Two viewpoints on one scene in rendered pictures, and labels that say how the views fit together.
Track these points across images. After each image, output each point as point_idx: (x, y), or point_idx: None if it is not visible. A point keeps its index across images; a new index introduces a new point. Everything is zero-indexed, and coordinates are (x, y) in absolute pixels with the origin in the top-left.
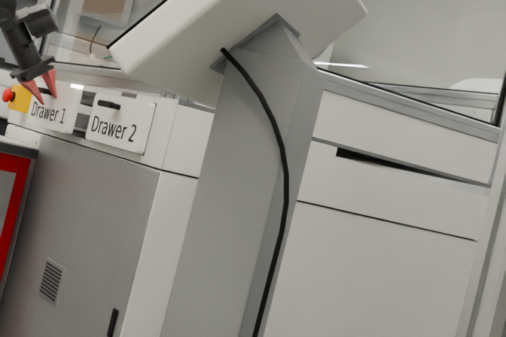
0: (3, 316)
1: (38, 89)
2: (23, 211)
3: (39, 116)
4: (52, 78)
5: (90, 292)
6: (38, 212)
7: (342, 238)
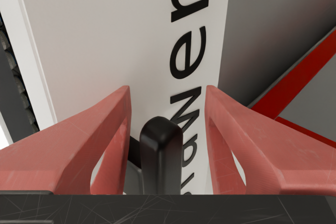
0: (332, 13)
1: (240, 122)
2: (263, 89)
3: (194, 153)
4: (69, 133)
5: None
6: (272, 25)
7: None
